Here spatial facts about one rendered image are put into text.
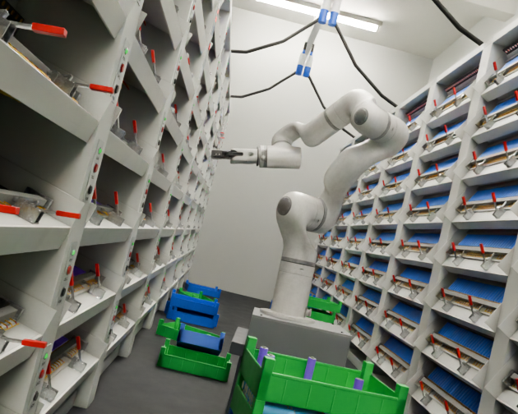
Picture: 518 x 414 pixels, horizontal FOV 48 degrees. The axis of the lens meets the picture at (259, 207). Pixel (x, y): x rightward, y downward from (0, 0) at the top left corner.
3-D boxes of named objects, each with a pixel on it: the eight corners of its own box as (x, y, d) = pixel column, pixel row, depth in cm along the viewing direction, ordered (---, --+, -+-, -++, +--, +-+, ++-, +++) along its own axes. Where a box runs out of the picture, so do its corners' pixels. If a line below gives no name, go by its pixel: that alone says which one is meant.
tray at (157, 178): (166, 191, 248) (178, 172, 248) (146, 179, 187) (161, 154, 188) (124, 168, 247) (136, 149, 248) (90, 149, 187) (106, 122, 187)
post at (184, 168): (151, 326, 324) (231, 11, 333) (149, 328, 314) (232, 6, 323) (116, 318, 323) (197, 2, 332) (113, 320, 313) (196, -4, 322)
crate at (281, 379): (363, 395, 136) (371, 361, 136) (400, 427, 116) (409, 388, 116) (238, 370, 130) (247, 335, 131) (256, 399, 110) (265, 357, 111)
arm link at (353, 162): (280, 210, 207) (312, 219, 218) (294, 234, 200) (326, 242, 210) (374, 99, 187) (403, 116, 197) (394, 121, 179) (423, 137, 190)
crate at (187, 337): (176, 348, 284) (181, 332, 287) (217, 358, 285) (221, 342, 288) (176, 340, 256) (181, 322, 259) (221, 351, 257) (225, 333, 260)
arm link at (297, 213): (321, 269, 202) (335, 201, 204) (284, 260, 190) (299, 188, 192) (297, 264, 211) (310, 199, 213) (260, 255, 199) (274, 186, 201)
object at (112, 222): (125, 241, 177) (148, 201, 178) (72, 247, 117) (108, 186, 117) (66, 208, 176) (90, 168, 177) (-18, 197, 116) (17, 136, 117)
